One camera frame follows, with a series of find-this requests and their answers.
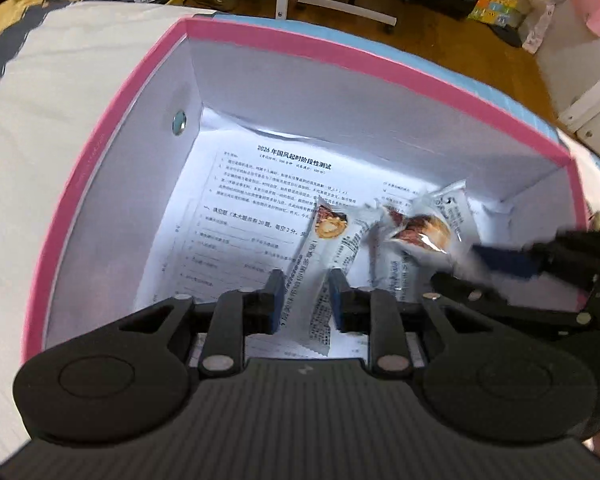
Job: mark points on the pink-rimmed cardboard box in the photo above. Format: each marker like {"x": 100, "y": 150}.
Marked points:
{"x": 130, "y": 210}

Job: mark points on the short white snack packet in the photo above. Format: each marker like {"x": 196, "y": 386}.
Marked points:
{"x": 425, "y": 230}

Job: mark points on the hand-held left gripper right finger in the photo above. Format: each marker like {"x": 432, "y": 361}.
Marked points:
{"x": 337, "y": 302}

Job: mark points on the yellow cloth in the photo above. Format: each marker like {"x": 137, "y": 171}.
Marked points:
{"x": 20, "y": 15}

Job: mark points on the colourful cardboard box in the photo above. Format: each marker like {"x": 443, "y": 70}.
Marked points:
{"x": 495, "y": 7}

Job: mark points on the white floral plastic bag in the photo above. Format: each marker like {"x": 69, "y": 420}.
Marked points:
{"x": 537, "y": 25}

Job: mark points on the white door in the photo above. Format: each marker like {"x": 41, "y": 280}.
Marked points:
{"x": 580, "y": 75}

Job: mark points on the black slipper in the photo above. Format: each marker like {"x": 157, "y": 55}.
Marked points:
{"x": 505, "y": 36}

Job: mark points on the printed paper sheet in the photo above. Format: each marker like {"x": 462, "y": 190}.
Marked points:
{"x": 240, "y": 195}

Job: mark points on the white bed cover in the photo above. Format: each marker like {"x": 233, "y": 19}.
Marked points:
{"x": 80, "y": 110}

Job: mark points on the long white snack packet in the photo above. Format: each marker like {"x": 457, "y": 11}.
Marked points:
{"x": 330, "y": 247}
{"x": 395, "y": 272}

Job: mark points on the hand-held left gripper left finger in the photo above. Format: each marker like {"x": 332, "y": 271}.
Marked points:
{"x": 277, "y": 297}

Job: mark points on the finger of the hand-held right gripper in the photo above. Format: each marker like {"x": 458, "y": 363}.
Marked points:
{"x": 480, "y": 296}
{"x": 505, "y": 260}

